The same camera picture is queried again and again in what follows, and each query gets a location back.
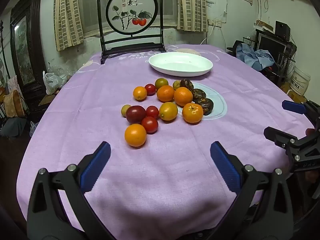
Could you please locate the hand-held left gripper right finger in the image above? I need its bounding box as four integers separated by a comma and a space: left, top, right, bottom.
207, 141, 294, 240

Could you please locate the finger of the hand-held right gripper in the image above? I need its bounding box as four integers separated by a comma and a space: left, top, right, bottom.
264, 126, 320, 155
282, 100, 320, 128

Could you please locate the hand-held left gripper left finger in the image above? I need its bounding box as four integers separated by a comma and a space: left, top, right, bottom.
27, 141, 112, 240

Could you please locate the rough mandarin orange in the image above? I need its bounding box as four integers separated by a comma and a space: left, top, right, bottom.
182, 103, 204, 124
157, 85, 175, 102
173, 87, 194, 107

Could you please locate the dark brown fruit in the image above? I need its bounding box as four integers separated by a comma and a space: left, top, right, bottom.
180, 79, 194, 91
192, 88, 207, 101
195, 97, 214, 116

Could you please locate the dark red plum tomato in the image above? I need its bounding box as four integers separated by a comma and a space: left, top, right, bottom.
126, 105, 147, 124

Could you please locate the small smooth orange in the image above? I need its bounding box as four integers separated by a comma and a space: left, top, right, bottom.
133, 86, 147, 102

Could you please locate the white oval plate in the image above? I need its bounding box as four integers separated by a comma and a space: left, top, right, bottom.
148, 52, 213, 77

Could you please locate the white bucket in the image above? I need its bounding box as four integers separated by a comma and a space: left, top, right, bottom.
290, 66, 311, 96

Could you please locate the black metal rack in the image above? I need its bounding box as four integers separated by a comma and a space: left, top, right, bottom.
276, 51, 297, 85

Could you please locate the purple printed tablecloth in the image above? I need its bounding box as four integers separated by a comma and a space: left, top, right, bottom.
16, 44, 315, 233

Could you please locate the blue cloth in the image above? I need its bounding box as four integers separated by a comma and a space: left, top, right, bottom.
236, 43, 275, 71

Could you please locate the black monitor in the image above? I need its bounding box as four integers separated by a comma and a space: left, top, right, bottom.
257, 34, 288, 60

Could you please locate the black speaker box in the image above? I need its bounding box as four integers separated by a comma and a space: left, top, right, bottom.
275, 21, 291, 42

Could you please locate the yellow orange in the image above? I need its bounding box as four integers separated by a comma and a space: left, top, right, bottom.
159, 102, 178, 121

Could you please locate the black hat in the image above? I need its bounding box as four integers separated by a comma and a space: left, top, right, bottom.
226, 40, 244, 57

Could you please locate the cardboard box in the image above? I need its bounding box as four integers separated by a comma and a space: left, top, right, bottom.
254, 20, 274, 32

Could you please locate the dark cloth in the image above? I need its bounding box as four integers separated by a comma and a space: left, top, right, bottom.
0, 117, 28, 137

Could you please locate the white plastic bag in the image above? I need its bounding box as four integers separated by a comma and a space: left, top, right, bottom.
43, 70, 66, 95

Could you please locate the woven basket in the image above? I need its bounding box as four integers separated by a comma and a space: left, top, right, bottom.
4, 90, 25, 118

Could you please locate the greenish orange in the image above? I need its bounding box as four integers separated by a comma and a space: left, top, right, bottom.
155, 78, 168, 90

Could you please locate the dark wooden framed painting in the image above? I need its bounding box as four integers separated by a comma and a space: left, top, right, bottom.
10, 0, 48, 98

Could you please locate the beige checked curtain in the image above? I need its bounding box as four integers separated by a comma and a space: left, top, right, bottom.
177, 0, 208, 32
54, 0, 85, 52

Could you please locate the black framed painted table screen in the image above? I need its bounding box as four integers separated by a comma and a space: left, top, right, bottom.
97, 0, 165, 65

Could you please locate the white cable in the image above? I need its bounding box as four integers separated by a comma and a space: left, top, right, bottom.
200, 26, 216, 45

